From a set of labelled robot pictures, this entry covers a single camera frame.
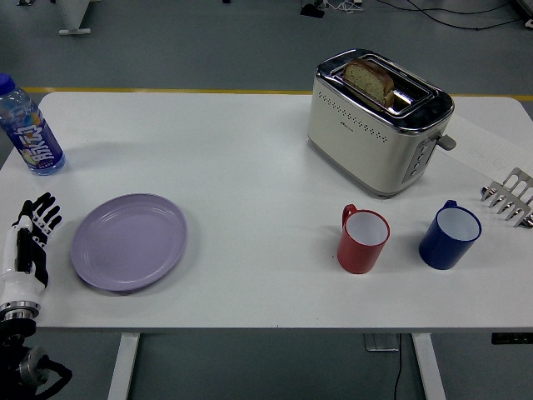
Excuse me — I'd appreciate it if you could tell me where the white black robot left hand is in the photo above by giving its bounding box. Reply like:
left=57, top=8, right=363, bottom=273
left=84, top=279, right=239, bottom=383
left=0, top=192, right=62, bottom=306

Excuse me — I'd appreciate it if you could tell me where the purple round plate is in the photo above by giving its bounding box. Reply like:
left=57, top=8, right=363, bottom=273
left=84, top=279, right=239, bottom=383
left=70, top=192, right=189, bottom=293

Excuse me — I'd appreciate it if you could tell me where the blue labelled drink bottle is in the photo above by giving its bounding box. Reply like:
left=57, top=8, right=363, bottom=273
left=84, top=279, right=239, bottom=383
left=0, top=72, right=67, bottom=177

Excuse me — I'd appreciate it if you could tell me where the white table leg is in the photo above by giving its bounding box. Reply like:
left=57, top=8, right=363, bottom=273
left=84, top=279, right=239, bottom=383
left=107, top=332, right=141, bottom=400
left=411, top=332, right=447, bottom=400

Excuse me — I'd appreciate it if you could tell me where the white furniture base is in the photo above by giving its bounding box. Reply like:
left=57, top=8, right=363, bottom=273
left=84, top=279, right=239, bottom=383
left=54, top=0, right=92, bottom=36

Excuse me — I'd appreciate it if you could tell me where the red mug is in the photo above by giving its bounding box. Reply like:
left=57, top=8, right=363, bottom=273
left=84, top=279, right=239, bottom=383
left=336, top=203, right=391, bottom=275

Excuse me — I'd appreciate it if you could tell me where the grey box under table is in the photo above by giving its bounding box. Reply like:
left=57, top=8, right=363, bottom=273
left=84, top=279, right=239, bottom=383
left=362, top=332, right=401, bottom=353

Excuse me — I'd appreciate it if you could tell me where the cream silver toaster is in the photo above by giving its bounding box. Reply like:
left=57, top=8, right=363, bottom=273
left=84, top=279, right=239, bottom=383
left=306, top=48, right=457, bottom=199

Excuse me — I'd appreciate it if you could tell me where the black floor device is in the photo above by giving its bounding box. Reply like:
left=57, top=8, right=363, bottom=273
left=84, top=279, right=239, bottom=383
left=299, top=2, right=326, bottom=18

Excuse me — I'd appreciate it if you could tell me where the brown bread slice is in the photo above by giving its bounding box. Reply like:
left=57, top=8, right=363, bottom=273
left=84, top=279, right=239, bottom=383
left=341, top=57, right=396, bottom=107

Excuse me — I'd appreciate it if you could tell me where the blue mug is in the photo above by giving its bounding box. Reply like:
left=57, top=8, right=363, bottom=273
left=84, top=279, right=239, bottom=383
left=418, top=199, right=483, bottom=271

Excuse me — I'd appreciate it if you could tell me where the white paper sheet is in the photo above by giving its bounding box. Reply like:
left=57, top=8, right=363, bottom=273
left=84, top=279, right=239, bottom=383
left=436, top=111, right=533, bottom=182

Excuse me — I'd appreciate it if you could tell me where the silver metal toast rack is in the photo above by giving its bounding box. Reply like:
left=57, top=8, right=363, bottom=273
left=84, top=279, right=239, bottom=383
left=480, top=167, right=533, bottom=229

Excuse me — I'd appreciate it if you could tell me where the black desk control panel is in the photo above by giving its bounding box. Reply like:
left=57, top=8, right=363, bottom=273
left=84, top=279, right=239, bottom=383
left=491, top=332, right=533, bottom=346

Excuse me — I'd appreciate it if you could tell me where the black hanging cable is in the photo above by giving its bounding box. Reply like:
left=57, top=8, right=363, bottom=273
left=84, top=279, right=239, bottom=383
left=391, top=332, right=405, bottom=400

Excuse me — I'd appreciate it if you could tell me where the white floor cable bundle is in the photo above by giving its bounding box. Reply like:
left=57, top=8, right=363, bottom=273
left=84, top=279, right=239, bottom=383
left=324, top=0, right=363, bottom=13

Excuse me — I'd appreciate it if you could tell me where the black floor cable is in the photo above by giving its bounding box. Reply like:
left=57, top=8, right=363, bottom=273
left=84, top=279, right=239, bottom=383
left=406, top=0, right=533, bottom=31

